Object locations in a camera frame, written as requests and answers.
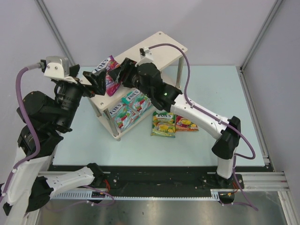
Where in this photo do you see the purple Fox's berries candy bag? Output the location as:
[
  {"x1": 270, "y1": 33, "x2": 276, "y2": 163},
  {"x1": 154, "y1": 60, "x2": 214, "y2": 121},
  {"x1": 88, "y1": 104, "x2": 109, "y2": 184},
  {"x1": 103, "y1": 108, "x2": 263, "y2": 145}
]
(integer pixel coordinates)
[{"x1": 91, "y1": 55, "x2": 121, "y2": 97}]

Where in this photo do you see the teal cherry mint candy bag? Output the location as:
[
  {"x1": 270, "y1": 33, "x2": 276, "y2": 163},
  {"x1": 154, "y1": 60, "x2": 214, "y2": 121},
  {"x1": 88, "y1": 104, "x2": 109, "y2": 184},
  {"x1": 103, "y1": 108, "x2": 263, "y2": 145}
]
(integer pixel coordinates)
[{"x1": 122, "y1": 89, "x2": 151, "y2": 115}]

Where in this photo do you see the teal Fox's mint candy bag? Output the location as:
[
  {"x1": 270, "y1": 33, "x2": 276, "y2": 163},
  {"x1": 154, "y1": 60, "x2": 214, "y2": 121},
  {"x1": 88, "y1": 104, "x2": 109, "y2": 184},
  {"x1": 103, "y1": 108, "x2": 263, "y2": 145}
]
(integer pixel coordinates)
[{"x1": 109, "y1": 101, "x2": 140, "y2": 132}]

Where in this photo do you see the green Fox's spring tea bag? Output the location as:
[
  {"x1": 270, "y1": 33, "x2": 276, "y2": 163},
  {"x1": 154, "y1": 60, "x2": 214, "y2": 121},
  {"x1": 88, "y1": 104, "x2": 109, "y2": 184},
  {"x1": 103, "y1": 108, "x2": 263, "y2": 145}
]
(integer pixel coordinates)
[{"x1": 151, "y1": 111, "x2": 176, "y2": 138}]

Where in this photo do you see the orange Fox's fruits candy bag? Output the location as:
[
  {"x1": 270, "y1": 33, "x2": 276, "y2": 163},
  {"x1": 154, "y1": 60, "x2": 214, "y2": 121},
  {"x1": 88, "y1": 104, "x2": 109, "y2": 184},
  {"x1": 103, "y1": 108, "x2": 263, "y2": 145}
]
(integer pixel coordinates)
[{"x1": 175, "y1": 115, "x2": 199, "y2": 132}]

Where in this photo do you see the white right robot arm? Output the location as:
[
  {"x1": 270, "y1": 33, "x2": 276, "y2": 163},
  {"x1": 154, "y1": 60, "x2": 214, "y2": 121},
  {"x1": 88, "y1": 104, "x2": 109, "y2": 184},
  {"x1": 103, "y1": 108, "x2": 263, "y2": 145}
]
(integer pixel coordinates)
[{"x1": 108, "y1": 58, "x2": 241, "y2": 185}]

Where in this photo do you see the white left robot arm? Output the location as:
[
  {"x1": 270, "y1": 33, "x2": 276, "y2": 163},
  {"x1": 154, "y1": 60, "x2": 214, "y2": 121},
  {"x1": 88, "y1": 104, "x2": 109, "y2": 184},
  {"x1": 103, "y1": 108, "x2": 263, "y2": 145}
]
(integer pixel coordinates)
[{"x1": 0, "y1": 67, "x2": 110, "y2": 220}]

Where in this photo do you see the light wooden two-tier shelf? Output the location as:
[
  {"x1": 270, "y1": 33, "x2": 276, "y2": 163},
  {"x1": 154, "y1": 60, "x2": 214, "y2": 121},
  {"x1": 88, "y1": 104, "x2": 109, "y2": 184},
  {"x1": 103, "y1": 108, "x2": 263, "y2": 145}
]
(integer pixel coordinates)
[{"x1": 89, "y1": 31, "x2": 188, "y2": 141}]

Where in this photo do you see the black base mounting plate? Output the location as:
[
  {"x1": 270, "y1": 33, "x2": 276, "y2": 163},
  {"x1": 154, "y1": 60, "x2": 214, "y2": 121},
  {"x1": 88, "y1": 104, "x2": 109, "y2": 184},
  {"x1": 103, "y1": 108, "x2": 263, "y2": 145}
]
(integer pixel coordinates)
[{"x1": 92, "y1": 166, "x2": 244, "y2": 197}]

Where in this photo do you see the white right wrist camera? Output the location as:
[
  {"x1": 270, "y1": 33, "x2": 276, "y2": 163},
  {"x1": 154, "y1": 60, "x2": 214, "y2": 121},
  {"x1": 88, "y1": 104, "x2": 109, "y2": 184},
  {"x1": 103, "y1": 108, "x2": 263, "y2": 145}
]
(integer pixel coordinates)
[{"x1": 135, "y1": 47, "x2": 154, "y2": 67}]

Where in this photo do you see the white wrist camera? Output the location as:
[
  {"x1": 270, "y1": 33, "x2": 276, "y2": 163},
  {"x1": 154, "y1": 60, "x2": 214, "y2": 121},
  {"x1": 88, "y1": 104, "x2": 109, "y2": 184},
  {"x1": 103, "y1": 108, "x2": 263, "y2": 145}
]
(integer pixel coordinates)
[
  {"x1": 39, "y1": 56, "x2": 80, "y2": 84},
  {"x1": 135, "y1": 47, "x2": 154, "y2": 67}
]

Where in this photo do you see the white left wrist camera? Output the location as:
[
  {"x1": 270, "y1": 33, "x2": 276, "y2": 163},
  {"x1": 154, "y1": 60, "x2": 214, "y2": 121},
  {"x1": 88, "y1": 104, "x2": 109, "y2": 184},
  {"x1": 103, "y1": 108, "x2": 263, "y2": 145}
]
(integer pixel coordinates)
[{"x1": 39, "y1": 56, "x2": 80, "y2": 84}]

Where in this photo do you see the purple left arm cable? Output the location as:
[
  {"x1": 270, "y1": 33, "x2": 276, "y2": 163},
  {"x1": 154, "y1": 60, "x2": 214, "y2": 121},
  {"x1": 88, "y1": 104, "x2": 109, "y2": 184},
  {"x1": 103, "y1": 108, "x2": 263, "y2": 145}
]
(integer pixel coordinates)
[{"x1": 0, "y1": 63, "x2": 115, "y2": 213}]

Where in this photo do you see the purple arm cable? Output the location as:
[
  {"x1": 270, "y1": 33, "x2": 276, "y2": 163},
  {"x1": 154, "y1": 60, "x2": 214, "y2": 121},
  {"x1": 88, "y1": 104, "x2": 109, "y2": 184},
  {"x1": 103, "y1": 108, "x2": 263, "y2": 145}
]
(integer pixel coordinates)
[
  {"x1": 149, "y1": 43, "x2": 258, "y2": 211},
  {"x1": 0, "y1": 63, "x2": 115, "y2": 213}
]

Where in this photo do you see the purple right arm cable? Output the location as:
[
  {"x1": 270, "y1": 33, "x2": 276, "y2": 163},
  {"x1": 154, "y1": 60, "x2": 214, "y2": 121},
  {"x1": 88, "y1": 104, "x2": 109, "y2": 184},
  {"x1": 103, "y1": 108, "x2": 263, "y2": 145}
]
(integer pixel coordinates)
[{"x1": 149, "y1": 43, "x2": 258, "y2": 211}]

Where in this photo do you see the white slotted cable duct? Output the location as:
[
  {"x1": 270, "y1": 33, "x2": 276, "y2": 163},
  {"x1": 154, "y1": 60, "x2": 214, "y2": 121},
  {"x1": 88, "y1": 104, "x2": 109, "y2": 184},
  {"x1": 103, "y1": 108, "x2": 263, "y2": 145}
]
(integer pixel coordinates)
[{"x1": 53, "y1": 189, "x2": 235, "y2": 201}]

